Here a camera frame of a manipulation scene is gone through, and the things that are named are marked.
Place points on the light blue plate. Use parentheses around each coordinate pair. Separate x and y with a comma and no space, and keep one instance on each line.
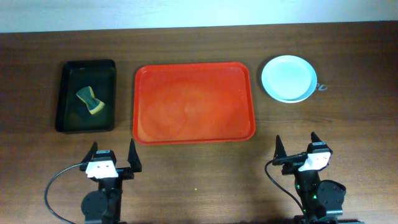
(287,63)

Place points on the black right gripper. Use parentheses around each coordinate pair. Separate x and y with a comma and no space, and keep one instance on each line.
(289,164)

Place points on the black plastic tray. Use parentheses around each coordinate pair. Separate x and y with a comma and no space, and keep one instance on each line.
(72,114)

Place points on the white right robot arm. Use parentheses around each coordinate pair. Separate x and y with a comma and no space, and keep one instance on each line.
(320,201)

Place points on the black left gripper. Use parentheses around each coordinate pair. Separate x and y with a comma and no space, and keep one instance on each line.
(125,171)

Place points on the white plate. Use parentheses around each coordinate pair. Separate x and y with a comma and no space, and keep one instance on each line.
(289,87)

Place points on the yellow green scrub sponge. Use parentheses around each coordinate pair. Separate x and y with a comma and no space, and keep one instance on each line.
(87,96)

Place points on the red plastic tray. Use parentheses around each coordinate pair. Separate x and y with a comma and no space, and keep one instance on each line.
(193,103)

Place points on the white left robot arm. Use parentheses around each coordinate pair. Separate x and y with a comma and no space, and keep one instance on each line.
(103,205)

